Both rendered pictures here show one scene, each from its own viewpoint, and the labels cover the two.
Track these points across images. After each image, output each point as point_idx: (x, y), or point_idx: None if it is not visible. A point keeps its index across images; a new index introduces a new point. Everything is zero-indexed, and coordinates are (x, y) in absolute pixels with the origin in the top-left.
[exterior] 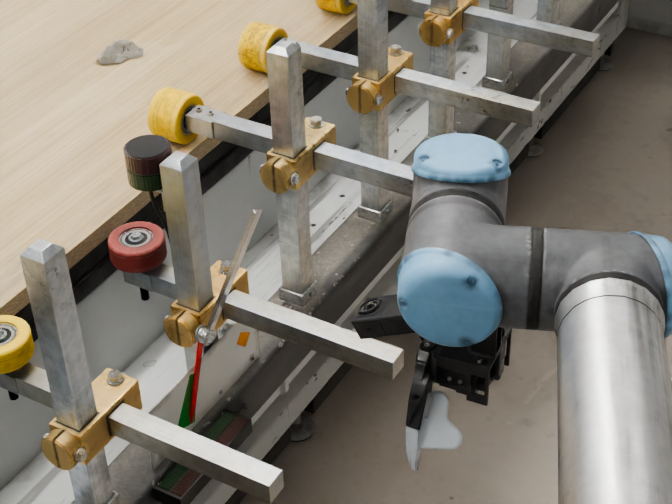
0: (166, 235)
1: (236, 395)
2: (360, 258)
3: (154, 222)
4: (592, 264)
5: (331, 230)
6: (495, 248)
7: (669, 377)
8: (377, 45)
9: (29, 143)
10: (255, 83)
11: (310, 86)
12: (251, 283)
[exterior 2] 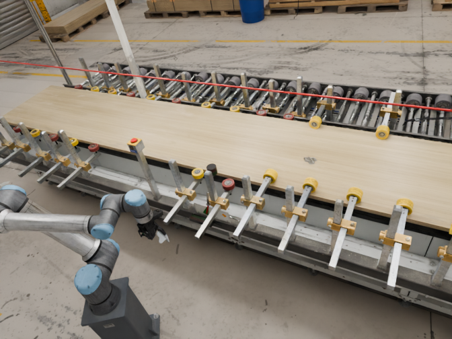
0: (255, 193)
1: (218, 221)
2: (270, 237)
3: (251, 187)
4: (95, 216)
5: (299, 234)
6: (105, 203)
7: (69, 229)
8: (286, 202)
9: (264, 157)
10: (300, 189)
11: (323, 205)
12: (272, 220)
